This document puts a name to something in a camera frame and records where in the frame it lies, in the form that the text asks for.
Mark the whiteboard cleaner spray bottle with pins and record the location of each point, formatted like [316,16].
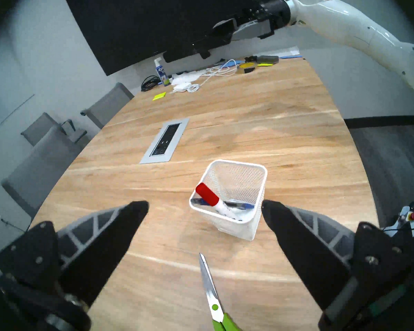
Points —
[162,73]

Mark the blue stick tool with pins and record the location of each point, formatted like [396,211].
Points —
[291,57]

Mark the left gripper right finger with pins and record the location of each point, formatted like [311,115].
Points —
[307,251]

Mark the white mesh pen holder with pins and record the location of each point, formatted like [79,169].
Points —
[252,182]

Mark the yellow tape roll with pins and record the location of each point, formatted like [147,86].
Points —
[245,68]

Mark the blue ballpoint pen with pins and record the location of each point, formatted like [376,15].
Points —
[243,205]

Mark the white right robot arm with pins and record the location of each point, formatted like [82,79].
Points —
[348,27]

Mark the red capped whiteboard marker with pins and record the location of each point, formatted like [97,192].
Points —
[207,194]

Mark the blue flat disc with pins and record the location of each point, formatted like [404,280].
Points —
[239,61]

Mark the grey mesh office chair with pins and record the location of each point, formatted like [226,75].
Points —
[38,171]
[107,106]

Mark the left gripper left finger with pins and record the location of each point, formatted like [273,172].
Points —
[89,251]

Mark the black video sound bar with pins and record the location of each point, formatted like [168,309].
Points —
[179,55]

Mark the white paper sheet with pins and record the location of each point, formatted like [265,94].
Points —
[289,51]

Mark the yellow and black pad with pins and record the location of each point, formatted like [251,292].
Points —
[267,59]

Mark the grey office chair with armrests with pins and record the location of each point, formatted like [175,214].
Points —
[38,127]

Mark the yellow sticky note pad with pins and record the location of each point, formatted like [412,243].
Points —
[159,96]

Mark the silver table power outlet panel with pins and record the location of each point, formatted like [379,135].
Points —
[148,158]

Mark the large black wall screen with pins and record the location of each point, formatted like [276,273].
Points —
[141,23]

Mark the white power adapter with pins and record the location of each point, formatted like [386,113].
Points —
[181,87]

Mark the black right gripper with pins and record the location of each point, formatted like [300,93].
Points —
[269,11]

